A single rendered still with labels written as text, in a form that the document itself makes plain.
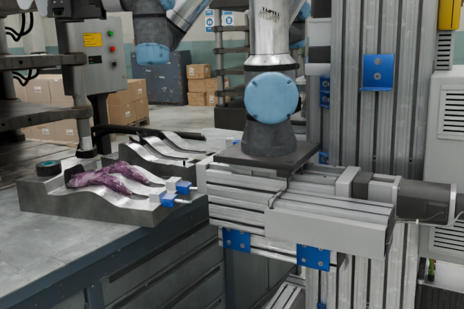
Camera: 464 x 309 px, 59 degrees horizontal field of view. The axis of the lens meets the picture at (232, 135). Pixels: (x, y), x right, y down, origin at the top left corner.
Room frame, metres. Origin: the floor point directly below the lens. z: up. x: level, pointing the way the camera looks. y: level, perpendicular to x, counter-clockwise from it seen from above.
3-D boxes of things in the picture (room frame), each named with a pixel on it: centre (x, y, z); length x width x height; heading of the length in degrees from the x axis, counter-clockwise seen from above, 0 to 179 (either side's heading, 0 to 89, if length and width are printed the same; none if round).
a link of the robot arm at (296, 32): (1.79, -0.28, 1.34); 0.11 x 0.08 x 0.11; 125
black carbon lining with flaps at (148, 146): (1.63, 0.28, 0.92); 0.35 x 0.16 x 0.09; 54
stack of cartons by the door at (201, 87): (8.36, 0.44, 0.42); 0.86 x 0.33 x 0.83; 65
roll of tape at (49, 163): (1.33, 0.62, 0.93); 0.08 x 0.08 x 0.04
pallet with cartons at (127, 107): (6.42, 2.03, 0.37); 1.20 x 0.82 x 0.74; 73
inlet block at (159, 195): (1.18, 0.19, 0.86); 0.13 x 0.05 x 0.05; 71
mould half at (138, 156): (1.65, 0.29, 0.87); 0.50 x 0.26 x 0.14; 54
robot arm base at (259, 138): (1.07, -0.10, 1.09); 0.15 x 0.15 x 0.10
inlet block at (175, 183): (1.28, 0.16, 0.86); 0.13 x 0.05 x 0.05; 71
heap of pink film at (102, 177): (1.32, 0.43, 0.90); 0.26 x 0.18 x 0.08; 71
